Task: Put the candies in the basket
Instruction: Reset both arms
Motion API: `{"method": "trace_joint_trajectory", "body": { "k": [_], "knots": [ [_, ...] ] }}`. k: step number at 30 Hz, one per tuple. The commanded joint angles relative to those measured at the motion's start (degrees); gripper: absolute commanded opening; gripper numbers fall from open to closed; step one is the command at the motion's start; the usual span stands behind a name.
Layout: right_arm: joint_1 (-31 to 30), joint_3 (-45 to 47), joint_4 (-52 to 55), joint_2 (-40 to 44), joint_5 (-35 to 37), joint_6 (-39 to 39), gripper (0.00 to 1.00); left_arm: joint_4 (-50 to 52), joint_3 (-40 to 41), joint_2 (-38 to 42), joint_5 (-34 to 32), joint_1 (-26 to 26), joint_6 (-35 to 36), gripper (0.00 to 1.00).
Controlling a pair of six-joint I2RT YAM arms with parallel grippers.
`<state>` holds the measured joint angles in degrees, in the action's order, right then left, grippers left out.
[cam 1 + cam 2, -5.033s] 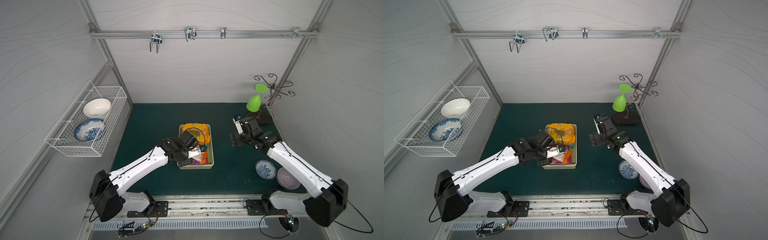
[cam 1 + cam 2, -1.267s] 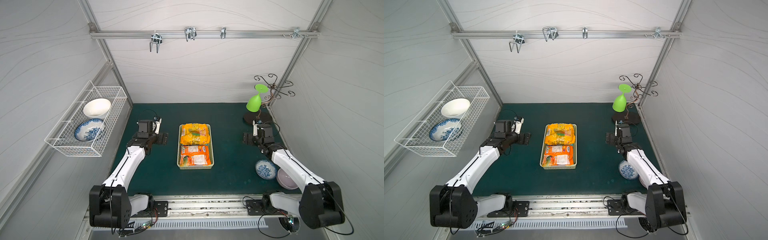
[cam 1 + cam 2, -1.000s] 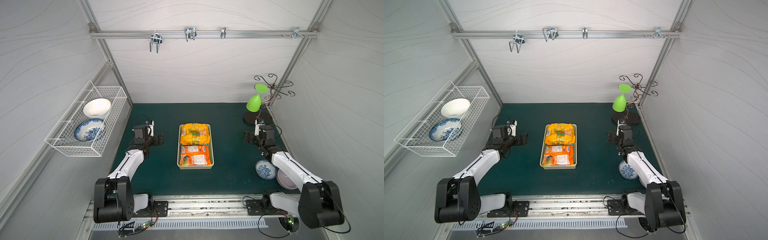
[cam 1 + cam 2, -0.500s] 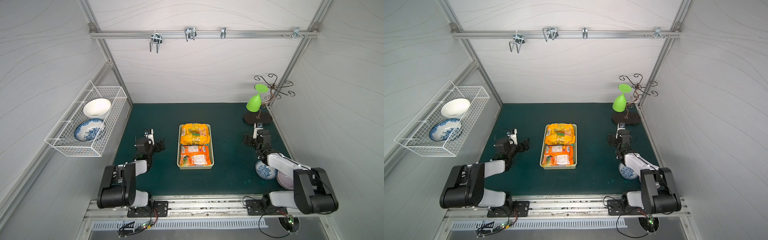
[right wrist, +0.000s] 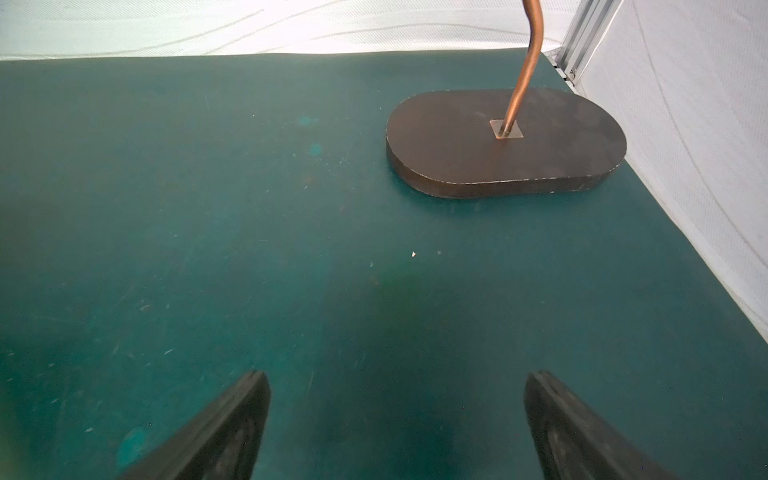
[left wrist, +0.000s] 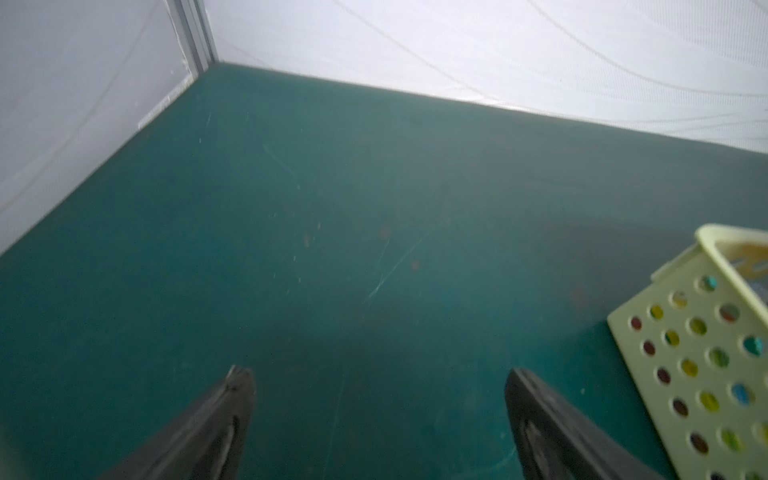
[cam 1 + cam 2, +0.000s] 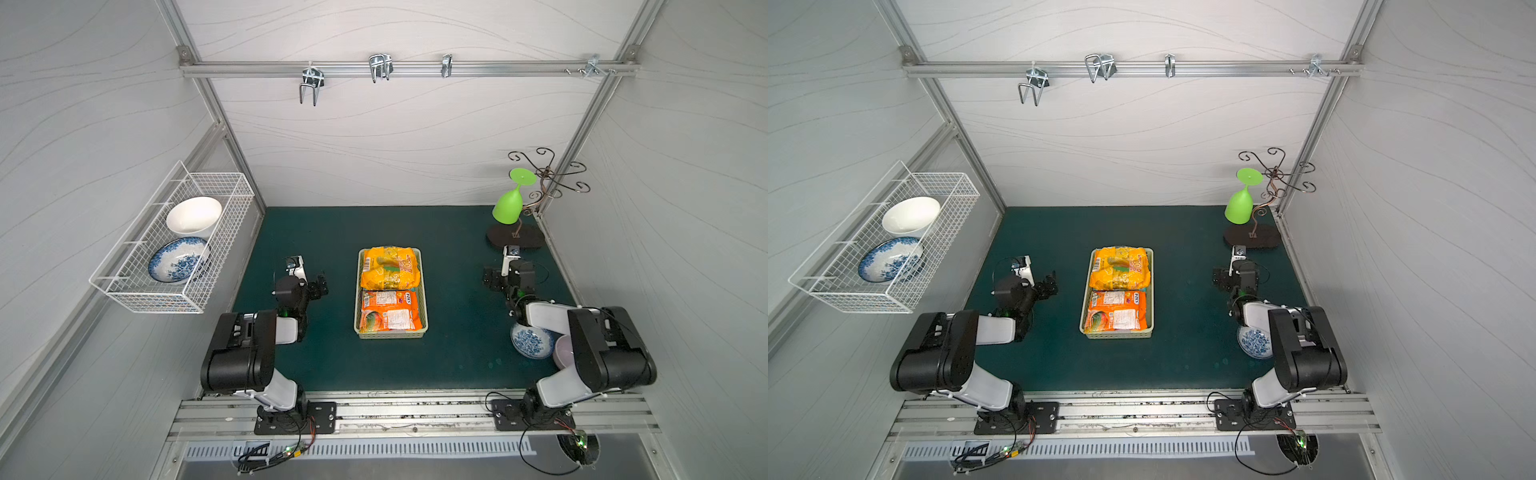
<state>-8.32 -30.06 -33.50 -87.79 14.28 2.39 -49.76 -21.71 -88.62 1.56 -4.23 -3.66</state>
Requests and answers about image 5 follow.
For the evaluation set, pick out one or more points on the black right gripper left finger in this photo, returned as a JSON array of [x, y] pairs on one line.
[[220, 442]]

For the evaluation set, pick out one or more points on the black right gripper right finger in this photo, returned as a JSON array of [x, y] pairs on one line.
[[573, 442]]

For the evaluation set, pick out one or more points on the bronze wire glass stand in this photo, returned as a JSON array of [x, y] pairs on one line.
[[468, 144]]

